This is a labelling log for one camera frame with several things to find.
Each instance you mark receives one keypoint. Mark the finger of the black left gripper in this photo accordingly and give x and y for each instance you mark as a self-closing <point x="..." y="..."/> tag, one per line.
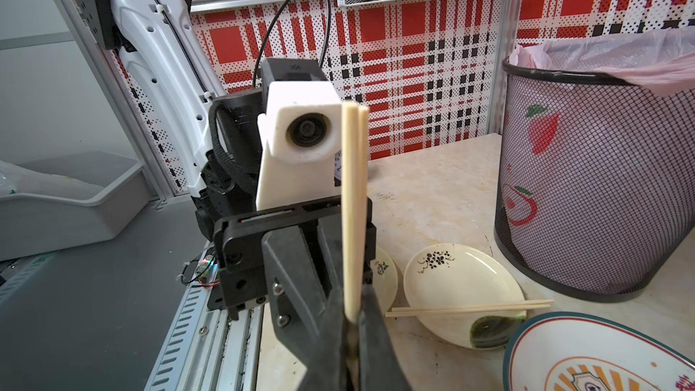
<point x="330" y="242"/>
<point x="297" y="298"/>

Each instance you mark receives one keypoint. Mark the white plate with teal rim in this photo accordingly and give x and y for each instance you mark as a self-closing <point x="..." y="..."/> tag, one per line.
<point x="576" y="351"/>

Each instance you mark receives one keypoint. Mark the grey plastic bin outside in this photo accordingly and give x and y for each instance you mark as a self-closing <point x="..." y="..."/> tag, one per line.
<point x="38" y="223"/>

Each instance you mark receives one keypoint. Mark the black mesh waste bin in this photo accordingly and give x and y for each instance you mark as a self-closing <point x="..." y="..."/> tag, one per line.
<point x="596" y="181"/>

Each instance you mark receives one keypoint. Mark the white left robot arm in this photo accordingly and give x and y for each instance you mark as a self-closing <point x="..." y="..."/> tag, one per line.
<point x="258" y="164"/>

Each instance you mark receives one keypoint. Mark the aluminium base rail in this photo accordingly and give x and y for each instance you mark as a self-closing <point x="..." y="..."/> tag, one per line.
<point x="206" y="350"/>

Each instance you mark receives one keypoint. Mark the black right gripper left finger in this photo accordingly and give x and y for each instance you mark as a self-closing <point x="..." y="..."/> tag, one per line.
<point x="327" y="368"/>

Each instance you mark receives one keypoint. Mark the bare wooden chopsticks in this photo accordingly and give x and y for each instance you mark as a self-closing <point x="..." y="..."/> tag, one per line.
<point x="510" y="306"/>
<point x="354" y="125"/>

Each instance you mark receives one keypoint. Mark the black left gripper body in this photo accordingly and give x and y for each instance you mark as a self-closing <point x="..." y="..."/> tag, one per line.
<point x="238" y="248"/>

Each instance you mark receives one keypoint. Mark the cream plate with flower print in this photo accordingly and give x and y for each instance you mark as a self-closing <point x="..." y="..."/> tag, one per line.
<point x="454" y="275"/>

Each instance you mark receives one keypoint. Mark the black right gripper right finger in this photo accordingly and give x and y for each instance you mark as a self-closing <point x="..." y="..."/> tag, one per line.
<point x="379" y="368"/>

